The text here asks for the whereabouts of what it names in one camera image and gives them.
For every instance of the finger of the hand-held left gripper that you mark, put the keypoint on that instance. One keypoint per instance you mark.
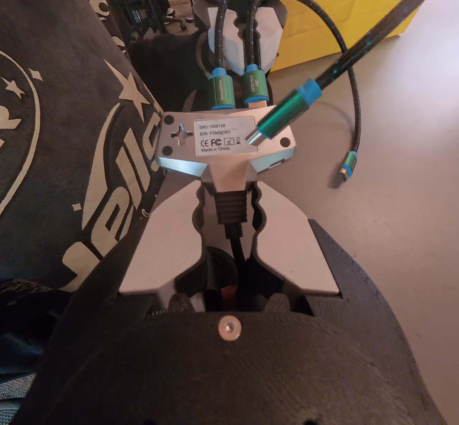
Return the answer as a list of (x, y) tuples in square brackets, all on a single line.
[(269, 41), (229, 48)]

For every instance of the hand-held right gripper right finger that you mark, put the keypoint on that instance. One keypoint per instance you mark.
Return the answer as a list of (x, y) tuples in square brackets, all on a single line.
[(290, 249)]

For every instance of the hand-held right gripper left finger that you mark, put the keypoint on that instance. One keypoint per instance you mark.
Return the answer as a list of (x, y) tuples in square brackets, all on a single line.
[(168, 242)]

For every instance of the silver HDMI splitter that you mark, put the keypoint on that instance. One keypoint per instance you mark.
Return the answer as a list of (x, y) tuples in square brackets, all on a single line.
[(222, 170)]

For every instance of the yellow box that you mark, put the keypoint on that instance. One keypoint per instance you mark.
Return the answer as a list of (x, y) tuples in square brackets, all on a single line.
[(358, 9)]

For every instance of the person's dark printed shirt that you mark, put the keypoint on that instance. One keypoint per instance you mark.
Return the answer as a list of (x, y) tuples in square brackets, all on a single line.
[(53, 127)]

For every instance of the blue denim trousers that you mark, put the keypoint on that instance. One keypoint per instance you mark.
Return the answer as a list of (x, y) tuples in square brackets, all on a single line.
[(14, 357)]

